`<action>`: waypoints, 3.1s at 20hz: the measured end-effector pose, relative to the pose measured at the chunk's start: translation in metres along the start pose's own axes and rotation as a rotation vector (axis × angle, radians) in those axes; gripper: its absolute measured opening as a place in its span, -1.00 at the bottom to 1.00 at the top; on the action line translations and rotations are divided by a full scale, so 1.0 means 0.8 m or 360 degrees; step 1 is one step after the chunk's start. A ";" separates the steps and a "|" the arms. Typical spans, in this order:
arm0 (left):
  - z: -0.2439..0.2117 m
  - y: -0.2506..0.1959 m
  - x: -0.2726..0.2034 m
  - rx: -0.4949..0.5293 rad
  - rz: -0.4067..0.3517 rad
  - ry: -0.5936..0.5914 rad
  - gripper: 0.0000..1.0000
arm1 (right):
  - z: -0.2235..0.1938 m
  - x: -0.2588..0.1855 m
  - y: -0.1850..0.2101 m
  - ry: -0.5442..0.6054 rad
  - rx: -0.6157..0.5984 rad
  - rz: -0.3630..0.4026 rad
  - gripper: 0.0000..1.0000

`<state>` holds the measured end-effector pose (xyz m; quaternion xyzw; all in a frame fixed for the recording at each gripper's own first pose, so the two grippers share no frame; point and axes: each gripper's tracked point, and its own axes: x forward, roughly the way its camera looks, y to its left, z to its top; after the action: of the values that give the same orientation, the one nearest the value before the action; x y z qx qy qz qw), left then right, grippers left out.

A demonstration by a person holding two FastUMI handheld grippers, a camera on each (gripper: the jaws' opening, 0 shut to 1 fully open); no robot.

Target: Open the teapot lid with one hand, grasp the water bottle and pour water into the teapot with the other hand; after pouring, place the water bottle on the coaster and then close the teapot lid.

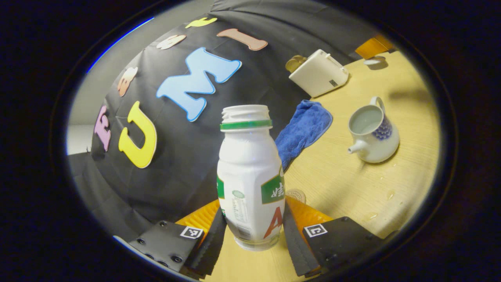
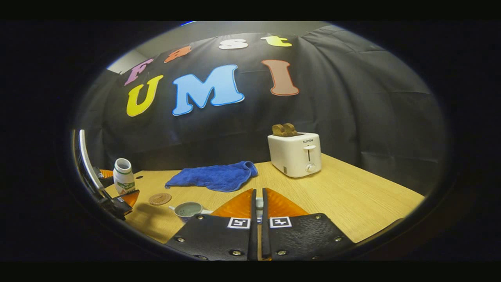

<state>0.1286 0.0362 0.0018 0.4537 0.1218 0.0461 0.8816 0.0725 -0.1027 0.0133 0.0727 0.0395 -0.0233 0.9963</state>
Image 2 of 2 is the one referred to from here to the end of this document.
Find black backdrop cloth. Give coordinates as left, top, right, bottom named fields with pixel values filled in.
left=72, top=25, right=447, bottom=196

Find white blue patterned teacup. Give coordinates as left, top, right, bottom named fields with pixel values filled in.
left=169, top=202, right=214, bottom=224

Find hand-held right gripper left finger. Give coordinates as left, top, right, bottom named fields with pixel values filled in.
left=165, top=189, right=258, bottom=261

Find blue towel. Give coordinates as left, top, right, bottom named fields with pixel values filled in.
left=165, top=161, right=258, bottom=192

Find round brown woven coaster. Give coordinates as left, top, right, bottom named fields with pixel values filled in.
left=148, top=193, right=172, bottom=206

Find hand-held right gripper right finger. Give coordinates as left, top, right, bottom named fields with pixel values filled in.
left=261, top=188, right=356, bottom=261

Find white toaster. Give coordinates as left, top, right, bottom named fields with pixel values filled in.
left=267, top=132, right=322, bottom=178

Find white plastic water bottle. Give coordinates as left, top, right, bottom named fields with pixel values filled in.
left=113, top=158, right=136, bottom=195

